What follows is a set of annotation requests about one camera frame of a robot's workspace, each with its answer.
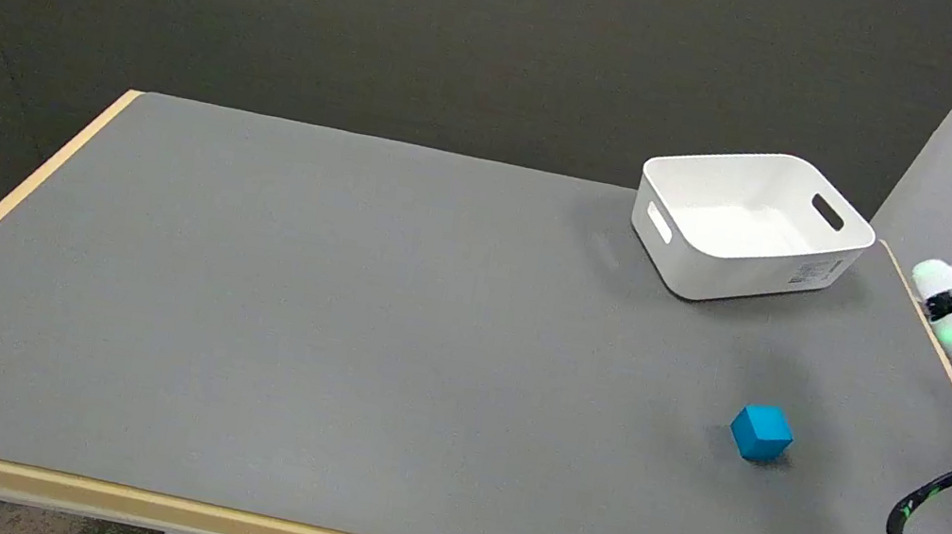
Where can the blue wooden cube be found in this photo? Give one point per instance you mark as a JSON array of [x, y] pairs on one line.
[[762, 433]]

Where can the white plastic storage bin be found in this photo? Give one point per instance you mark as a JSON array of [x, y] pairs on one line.
[[745, 226]]

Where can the grey mat table cover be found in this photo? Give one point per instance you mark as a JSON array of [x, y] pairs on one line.
[[425, 345]]

